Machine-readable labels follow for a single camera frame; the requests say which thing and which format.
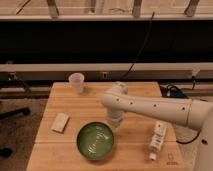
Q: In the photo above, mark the green ceramic bowl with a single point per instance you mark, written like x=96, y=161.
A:
x=95, y=141

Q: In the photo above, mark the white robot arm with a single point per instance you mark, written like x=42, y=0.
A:
x=194, y=114

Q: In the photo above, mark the translucent plastic cup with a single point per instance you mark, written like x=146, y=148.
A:
x=77, y=80

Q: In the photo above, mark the white rectangular block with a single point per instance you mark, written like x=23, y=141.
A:
x=60, y=122

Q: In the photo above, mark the blue power adapter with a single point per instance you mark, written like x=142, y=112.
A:
x=177, y=94

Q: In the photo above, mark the white tube bottle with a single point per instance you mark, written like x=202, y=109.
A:
x=157, y=140

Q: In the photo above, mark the black chair base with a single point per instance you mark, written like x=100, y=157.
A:
x=6, y=152

